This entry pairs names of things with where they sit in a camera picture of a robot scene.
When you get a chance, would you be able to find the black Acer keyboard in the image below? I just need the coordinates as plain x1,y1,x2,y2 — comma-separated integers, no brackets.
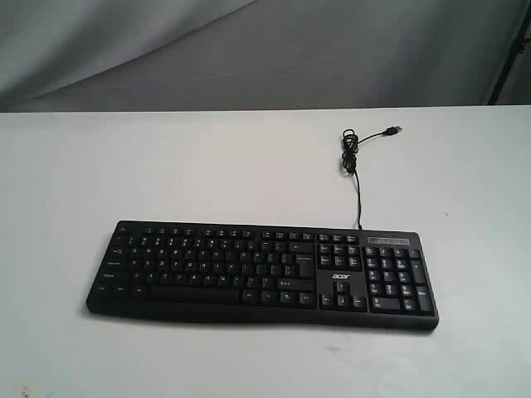
86,221,439,331

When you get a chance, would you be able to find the grey backdrop cloth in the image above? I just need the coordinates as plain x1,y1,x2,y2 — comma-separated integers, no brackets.
1,1,528,112

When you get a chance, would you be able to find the black tripod stand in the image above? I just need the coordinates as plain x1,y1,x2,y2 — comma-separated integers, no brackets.
486,1,530,105

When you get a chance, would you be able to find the black usb cable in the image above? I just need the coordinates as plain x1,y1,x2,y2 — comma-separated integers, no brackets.
340,124,404,231

